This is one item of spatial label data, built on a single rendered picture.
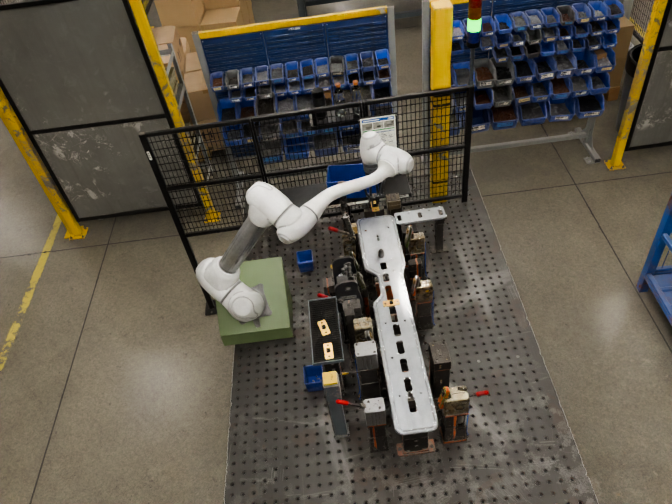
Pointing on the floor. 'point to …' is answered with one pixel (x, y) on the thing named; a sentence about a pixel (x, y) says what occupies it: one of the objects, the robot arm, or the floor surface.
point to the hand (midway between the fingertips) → (374, 200)
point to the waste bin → (628, 80)
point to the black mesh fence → (320, 159)
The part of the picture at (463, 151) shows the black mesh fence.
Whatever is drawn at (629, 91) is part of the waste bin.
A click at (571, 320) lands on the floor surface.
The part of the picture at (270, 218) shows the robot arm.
